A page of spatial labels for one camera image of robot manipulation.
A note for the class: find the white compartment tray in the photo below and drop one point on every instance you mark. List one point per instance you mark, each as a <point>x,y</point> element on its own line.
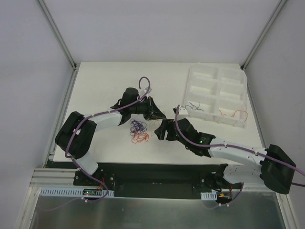
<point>217,94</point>

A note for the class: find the aluminium left corner post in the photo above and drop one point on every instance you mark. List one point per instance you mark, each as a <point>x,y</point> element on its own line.
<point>56,33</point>

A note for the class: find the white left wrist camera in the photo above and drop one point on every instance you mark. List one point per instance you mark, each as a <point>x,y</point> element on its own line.
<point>144,91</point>

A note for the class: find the aluminium frame rail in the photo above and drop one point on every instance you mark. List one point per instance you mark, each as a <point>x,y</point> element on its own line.
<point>52,177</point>

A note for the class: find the left white cable duct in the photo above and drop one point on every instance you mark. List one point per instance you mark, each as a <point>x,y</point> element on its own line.
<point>75,192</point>

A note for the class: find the aluminium corner post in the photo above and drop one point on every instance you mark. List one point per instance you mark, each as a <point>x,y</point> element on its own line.
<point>56,33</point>
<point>263,34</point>

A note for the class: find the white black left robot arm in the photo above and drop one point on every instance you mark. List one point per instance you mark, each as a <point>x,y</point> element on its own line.
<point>76,134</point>

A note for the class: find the white cable duct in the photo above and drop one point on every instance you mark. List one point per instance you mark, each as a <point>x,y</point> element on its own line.
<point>75,192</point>
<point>208,196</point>

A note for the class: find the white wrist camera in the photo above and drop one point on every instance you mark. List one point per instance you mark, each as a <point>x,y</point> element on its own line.
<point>144,91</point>
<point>182,113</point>

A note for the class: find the right white cable duct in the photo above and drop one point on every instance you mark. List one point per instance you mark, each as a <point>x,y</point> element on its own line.
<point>208,196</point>

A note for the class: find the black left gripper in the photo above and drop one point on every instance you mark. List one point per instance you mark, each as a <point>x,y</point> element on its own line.
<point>151,109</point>

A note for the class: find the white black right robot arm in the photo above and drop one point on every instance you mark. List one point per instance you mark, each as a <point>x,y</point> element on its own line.
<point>270,166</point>

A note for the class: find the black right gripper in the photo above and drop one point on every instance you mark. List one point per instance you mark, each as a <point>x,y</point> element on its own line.
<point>170,130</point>

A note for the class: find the aluminium right corner post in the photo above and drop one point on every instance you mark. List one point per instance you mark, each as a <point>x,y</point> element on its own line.
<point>263,34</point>

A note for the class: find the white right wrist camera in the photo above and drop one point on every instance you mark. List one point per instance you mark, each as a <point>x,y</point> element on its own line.
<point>182,113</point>

